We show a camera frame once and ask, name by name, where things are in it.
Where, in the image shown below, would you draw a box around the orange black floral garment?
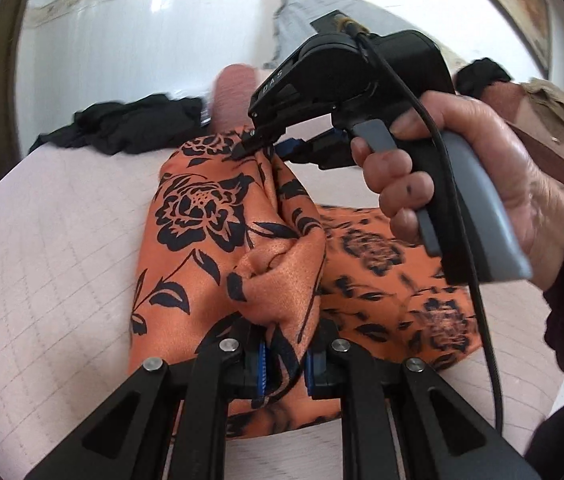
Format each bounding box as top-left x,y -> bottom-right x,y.
129,131 -> 481,438

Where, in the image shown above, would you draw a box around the person's right hand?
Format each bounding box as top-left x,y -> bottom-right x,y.
351,91 -> 564,292

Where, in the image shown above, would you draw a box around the grey pillow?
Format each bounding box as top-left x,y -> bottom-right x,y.
265,0 -> 413,70

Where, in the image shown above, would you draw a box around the small black garment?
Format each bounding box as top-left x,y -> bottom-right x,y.
454,58 -> 512,99

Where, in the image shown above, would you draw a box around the pink and maroon pillow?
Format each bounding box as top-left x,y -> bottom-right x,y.
209,64 -> 271,133

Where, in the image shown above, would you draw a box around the olive green cloth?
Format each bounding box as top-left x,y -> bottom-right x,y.
521,78 -> 564,144

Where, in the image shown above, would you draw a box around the maroon pink blanket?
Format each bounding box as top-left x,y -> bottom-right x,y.
481,82 -> 564,185

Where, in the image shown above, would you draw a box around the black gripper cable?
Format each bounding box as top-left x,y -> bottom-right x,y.
334,14 -> 505,436

